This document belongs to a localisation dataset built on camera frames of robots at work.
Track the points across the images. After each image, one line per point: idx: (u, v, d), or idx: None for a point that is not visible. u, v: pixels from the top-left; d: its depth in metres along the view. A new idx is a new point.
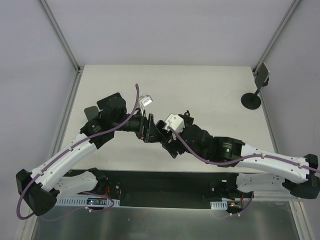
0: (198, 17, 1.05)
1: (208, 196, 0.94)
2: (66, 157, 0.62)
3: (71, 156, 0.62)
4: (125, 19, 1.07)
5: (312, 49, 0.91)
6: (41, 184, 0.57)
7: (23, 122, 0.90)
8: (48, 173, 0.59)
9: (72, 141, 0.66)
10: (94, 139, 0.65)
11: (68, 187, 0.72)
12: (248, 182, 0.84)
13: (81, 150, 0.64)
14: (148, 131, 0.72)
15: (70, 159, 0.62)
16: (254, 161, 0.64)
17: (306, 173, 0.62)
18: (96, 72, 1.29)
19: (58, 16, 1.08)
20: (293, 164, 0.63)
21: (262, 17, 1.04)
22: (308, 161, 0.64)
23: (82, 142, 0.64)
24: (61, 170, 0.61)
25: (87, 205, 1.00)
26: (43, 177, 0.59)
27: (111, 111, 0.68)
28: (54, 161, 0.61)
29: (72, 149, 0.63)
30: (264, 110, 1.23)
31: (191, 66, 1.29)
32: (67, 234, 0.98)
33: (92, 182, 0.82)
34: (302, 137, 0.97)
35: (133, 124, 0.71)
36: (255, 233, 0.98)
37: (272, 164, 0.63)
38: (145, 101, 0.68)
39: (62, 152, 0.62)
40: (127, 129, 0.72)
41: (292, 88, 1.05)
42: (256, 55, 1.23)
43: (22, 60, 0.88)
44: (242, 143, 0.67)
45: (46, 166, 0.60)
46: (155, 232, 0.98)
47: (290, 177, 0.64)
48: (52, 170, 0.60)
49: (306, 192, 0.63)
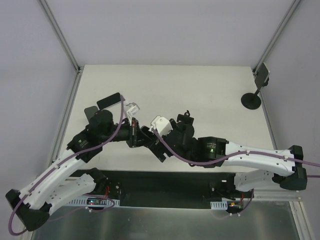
0: (199, 17, 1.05)
1: (208, 196, 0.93)
2: (52, 176, 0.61)
3: (57, 174, 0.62)
4: (125, 19, 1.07)
5: (312, 49, 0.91)
6: (28, 205, 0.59)
7: (23, 123, 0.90)
8: (36, 193, 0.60)
9: (59, 158, 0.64)
10: (81, 155, 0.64)
11: (62, 198, 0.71)
12: (243, 181, 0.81)
13: (68, 167, 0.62)
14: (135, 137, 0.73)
15: (58, 178, 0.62)
16: (239, 158, 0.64)
17: (292, 166, 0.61)
18: (96, 72, 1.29)
19: (58, 16, 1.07)
20: (279, 158, 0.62)
21: (263, 16, 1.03)
22: (292, 152, 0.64)
23: (69, 159, 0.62)
24: (49, 189, 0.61)
25: (87, 205, 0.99)
26: (31, 197, 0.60)
27: (97, 126, 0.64)
28: (42, 180, 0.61)
29: (58, 167, 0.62)
30: (264, 111, 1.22)
31: (191, 66, 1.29)
32: (68, 234, 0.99)
33: (90, 185, 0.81)
34: (302, 137, 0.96)
35: (123, 133, 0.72)
36: (255, 233, 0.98)
37: (258, 160, 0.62)
38: (133, 110, 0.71)
39: (49, 170, 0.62)
40: (118, 139, 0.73)
41: (291, 88, 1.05)
42: (256, 55, 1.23)
43: (22, 60, 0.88)
44: (226, 142, 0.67)
45: (33, 186, 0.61)
46: (155, 232, 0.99)
47: (276, 171, 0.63)
48: (39, 190, 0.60)
49: (294, 185, 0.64)
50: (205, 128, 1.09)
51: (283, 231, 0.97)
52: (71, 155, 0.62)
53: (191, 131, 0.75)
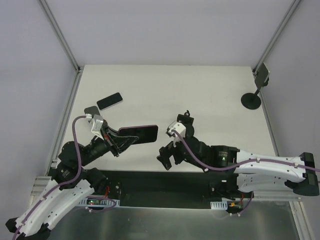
0: (198, 17, 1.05)
1: (208, 196, 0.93)
2: (41, 206, 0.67)
3: (45, 203, 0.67)
4: (125, 19, 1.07)
5: (312, 49, 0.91)
6: (24, 234, 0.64)
7: (22, 123, 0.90)
8: (28, 223, 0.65)
9: (46, 189, 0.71)
10: (63, 185, 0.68)
11: (58, 214, 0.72)
12: (249, 182, 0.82)
13: (54, 197, 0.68)
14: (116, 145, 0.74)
15: (46, 207, 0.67)
16: (250, 166, 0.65)
17: (302, 172, 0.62)
18: (96, 72, 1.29)
19: (58, 16, 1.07)
20: (289, 165, 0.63)
21: (263, 16, 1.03)
22: (303, 159, 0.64)
23: (53, 189, 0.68)
24: (40, 218, 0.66)
25: (87, 205, 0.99)
26: (25, 227, 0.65)
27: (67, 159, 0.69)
28: (32, 212, 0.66)
29: (45, 198, 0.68)
30: (264, 111, 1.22)
31: (191, 66, 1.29)
32: (68, 234, 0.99)
33: (87, 191, 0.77)
34: (302, 138, 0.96)
35: (100, 148, 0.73)
36: (255, 233, 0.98)
37: (268, 167, 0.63)
38: (97, 126, 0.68)
39: (38, 202, 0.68)
40: (98, 155, 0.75)
41: (291, 89, 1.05)
42: (256, 55, 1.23)
43: (22, 61, 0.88)
44: (237, 150, 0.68)
45: (26, 216, 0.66)
46: (155, 232, 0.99)
47: (288, 178, 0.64)
48: (31, 219, 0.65)
49: (306, 191, 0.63)
50: (205, 128, 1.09)
51: (283, 231, 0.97)
52: (55, 186, 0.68)
53: (192, 131, 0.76)
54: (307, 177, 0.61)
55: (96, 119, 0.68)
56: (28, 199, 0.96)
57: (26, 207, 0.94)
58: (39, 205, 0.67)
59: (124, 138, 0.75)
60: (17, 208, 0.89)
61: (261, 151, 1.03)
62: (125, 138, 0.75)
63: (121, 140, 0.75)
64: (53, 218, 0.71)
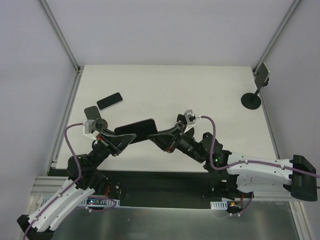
0: (199, 17, 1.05)
1: (208, 196, 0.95)
2: (56, 203, 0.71)
3: (60, 201, 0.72)
4: (125, 18, 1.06)
5: (312, 49, 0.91)
6: (36, 228, 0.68)
7: (23, 123, 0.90)
8: (42, 218, 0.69)
9: (61, 187, 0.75)
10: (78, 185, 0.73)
11: (60, 216, 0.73)
12: (248, 182, 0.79)
13: (69, 195, 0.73)
14: (114, 146, 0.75)
15: (60, 205, 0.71)
16: (239, 167, 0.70)
17: (288, 174, 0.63)
18: (96, 72, 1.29)
19: (58, 16, 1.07)
20: (276, 166, 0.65)
21: (263, 17, 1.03)
22: (292, 162, 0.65)
23: (70, 187, 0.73)
24: (53, 215, 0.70)
25: (87, 205, 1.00)
26: (38, 222, 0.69)
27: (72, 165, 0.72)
28: (46, 208, 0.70)
29: (61, 195, 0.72)
30: (264, 110, 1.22)
31: (191, 66, 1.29)
32: (68, 234, 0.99)
33: (87, 192, 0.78)
34: (303, 138, 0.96)
35: (102, 153, 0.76)
36: (254, 233, 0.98)
37: (256, 168, 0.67)
38: (87, 129, 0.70)
39: (53, 199, 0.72)
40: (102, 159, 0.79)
41: (291, 89, 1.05)
42: (256, 55, 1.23)
43: (22, 61, 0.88)
44: (230, 153, 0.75)
45: (40, 212, 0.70)
46: (155, 232, 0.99)
47: (277, 179, 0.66)
48: (45, 215, 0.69)
49: (297, 193, 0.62)
50: (205, 128, 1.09)
51: (282, 231, 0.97)
52: (70, 185, 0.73)
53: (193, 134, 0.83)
54: (293, 179, 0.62)
55: (87, 122, 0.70)
56: (28, 199, 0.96)
57: (26, 207, 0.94)
58: (54, 202, 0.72)
59: (125, 137, 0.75)
60: (17, 208, 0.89)
61: (261, 151, 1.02)
62: (123, 138, 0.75)
63: (119, 140, 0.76)
64: (55, 220, 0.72)
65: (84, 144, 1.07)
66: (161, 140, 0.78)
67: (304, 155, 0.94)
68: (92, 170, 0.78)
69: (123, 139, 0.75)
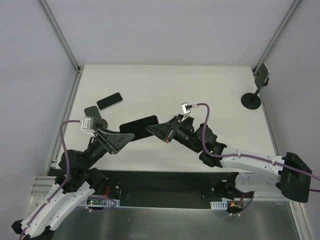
0: (199, 17, 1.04)
1: (208, 196, 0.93)
2: (46, 208, 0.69)
3: (50, 207, 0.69)
4: (125, 18, 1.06)
5: (312, 49, 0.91)
6: (29, 235, 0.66)
7: (22, 123, 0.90)
8: (33, 224, 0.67)
9: (50, 192, 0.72)
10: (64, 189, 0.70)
11: (59, 216, 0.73)
12: (245, 181, 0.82)
13: (57, 200, 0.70)
14: (110, 144, 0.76)
15: (50, 210, 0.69)
16: (231, 160, 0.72)
17: (278, 170, 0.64)
18: (96, 72, 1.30)
19: (58, 15, 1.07)
20: (267, 162, 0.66)
21: (263, 16, 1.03)
22: (284, 158, 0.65)
23: (57, 193, 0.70)
24: (44, 220, 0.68)
25: (86, 205, 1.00)
26: (30, 229, 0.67)
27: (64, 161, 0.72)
28: (37, 214, 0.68)
29: (49, 201, 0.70)
30: (264, 110, 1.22)
31: (191, 66, 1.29)
32: (68, 234, 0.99)
33: (86, 192, 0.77)
34: (303, 137, 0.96)
35: (98, 151, 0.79)
36: (255, 234, 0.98)
37: (247, 162, 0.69)
38: (85, 123, 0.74)
39: (42, 205, 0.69)
40: (98, 157, 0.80)
41: (291, 88, 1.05)
42: (256, 55, 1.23)
43: (22, 61, 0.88)
44: (226, 146, 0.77)
45: (31, 219, 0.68)
46: (155, 233, 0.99)
47: (268, 174, 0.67)
48: (36, 221, 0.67)
49: (287, 190, 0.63)
50: None
51: (282, 231, 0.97)
52: (57, 189, 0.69)
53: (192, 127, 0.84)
54: (282, 175, 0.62)
55: (85, 118, 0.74)
56: (28, 199, 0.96)
57: (26, 207, 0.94)
58: (43, 208, 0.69)
59: (121, 137, 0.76)
60: (17, 208, 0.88)
61: (261, 151, 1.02)
62: (119, 138, 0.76)
63: (117, 139, 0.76)
64: (55, 220, 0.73)
65: (84, 143, 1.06)
66: (160, 130, 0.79)
67: (304, 155, 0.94)
68: (83, 169, 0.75)
69: (119, 139, 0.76)
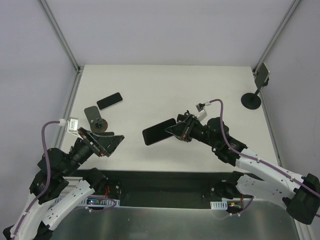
0: (199, 17, 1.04)
1: (208, 196, 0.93)
2: (28, 218, 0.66)
3: (31, 215, 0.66)
4: (125, 18, 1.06)
5: (312, 49, 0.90)
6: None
7: (22, 123, 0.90)
8: (20, 234, 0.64)
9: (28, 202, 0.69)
10: (41, 198, 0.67)
11: (59, 215, 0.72)
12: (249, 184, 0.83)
13: (37, 210, 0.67)
14: (102, 146, 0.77)
15: (33, 218, 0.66)
16: (248, 163, 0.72)
17: (294, 187, 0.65)
18: (96, 72, 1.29)
19: (57, 15, 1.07)
20: (285, 176, 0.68)
21: (263, 16, 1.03)
22: (303, 178, 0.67)
23: (33, 203, 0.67)
24: (30, 228, 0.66)
25: (86, 205, 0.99)
26: (18, 238, 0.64)
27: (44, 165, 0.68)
28: (20, 225, 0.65)
29: (27, 212, 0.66)
30: (264, 110, 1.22)
31: (191, 66, 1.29)
32: (68, 234, 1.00)
33: (86, 192, 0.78)
34: (303, 138, 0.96)
35: (83, 152, 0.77)
36: (254, 233, 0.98)
37: (264, 170, 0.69)
38: (72, 125, 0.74)
39: (21, 217, 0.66)
40: (82, 160, 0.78)
41: (291, 88, 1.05)
42: (256, 55, 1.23)
43: (22, 61, 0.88)
44: (246, 147, 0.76)
45: (15, 229, 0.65)
46: (155, 232, 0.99)
47: (281, 187, 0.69)
48: (22, 231, 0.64)
49: (293, 208, 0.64)
50: None
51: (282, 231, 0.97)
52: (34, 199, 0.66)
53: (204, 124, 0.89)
54: (297, 193, 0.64)
55: (71, 119, 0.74)
56: None
57: None
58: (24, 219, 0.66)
59: (114, 139, 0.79)
60: (16, 208, 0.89)
61: (261, 151, 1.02)
62: (112, 139, 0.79)
63: (108, 141, 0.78)
64: (54, 220, 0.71)
65: None
66: (177, 129, 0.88)
67: (304, 155, 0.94)
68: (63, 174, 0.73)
69: (111, 141, 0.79)
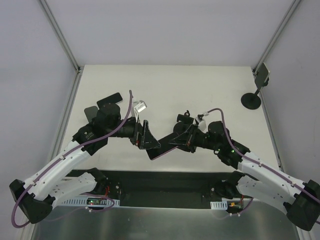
0: (198, 17, 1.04)
1: (208, 196, 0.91)
2: (58, 165, 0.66)
3: (63, 164, 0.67)
4: (124, 18, 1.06)
5: (312, 49, 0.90)
6: (33, 195, 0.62)
7: (22, 122, 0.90)
8: (40, 183, 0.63)
9: (65, 149, 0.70)
10: (86, 147, 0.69)
11: (64, 192, 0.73)
12: (250, 186, 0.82)
13: (73, 158, 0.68)
14: (143, 137, 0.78)
15: (63, 169, 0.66)
16: (251, 166, 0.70)
17: (295, 192, 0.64)
18: (96, 72, 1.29)
19: (58, 15, 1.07)
20: (286, 181, 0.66)
21: (263, 17, 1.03)
22: (305, 184, 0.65)
23: (74, 150, 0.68)
24: (54, 180, 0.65)
25: (86, 205, 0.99)
26: (36, 187, 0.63)
27: (105, 117, 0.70)
28: (47, 171, 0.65)
29: (64, 157, 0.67)
30: (264, 111, 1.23)
31: (191, 66, 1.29)
32: (68, 234, 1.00)
33: (91, 182, 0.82)
34: (303, 138, 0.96)
35: (127, 130, 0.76)
36: (254, 233, 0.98)
37: (265, 173, 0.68)
38: (140, 107, 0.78)
39: (55, 160, 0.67)
40: (121, 135, 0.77)
41: (291, 88, 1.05)
42: (256, 55, 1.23)
43: (22, 61, 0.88)
44: (248, 150, 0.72)
45: (38, 177, 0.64)
46: (155, 232, 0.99)
47: (281, 192, 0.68)
48: (44, 180, 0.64)
49: (293, 214, 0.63)
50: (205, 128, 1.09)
51: (282, 231, 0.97)
52: (78, 145, 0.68)
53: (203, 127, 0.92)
54: (297, 198, 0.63)
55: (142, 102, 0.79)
56: None
57: None
58: (55, 165, 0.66)
59: (155, 141, 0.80)
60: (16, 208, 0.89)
61: (261, 151, 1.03)
62: (153, 140, 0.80)
63: (147, 138, 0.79)
64: (60, 195, 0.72)
65: None
66: (181, 138, 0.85)
67: (303, 155, 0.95)
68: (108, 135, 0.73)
69: (152, 140, 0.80)
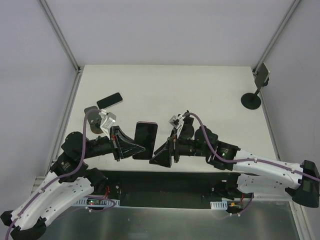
0: (198, 16, 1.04)
1: (208, 196, 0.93)
2: (38, 199, 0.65)
3: (43, 197, 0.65)
4: (124, 18, 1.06)
5: (312, 50, 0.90)
6: (19, 227, 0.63)
7: (23, 123, 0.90)
8: (24, 216, 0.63)
9: (44, 181, 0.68)
10: (65, 178, 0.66)
11: (56, 209, 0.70)
12: (249, 183, 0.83)
13: (52, 191, 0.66)
14: (121, 148, 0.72)
15: (42, 201, 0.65)
16: (247, 165, 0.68)
17: (298, 178, 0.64)
18: (96, 72, 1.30)
19: (57, 15, 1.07)
20: (286, 169, 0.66)
21: (262, 17, 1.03)
22: (302, 167, 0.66)
23: (52, 183, 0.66)
24: (37, 212, 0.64)
25: (86, 205, 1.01)
26: (21, 220, 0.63)
27: (71, 150, 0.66)
28: (28, 205, 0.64)
29: (43, 191, 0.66)
30: (264, 111, 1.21)
31: (191, 66, 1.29)
32: (67, 234, 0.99)
33: (87, 189, 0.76)
34: (304, 134, 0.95)
35: (104, 147, 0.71)
36: (254, 234, 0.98)
37: (264, 168, 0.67)
38: (107, 124, 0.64)
39: (35, 194, 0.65)
40: (100, 153, 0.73)
41: (291, 87, 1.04)
42: (256, 55, 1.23)
43: (22, 61, 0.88)
44: (238, 148, 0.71)
45: (22, 210, 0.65)
46: (155, 233, 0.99)
47: (283, 181, 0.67)
48: (27, 213, 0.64)
49: (300, 197, 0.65)
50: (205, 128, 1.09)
51: (281, 232, 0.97)
52: (54, 179, 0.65)
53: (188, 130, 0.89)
54: (302, 184, 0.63)
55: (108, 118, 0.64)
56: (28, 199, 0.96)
57: None
58: (36, 198, 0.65)
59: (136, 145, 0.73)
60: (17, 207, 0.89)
61: (261, 152, 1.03)
62: (134, 145, 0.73)
63: (128, 147, 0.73)
64: (51, 214, 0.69)
65: None
66: (161, 159, 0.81)
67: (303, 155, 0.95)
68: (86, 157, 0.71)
69: (133, 146, 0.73)
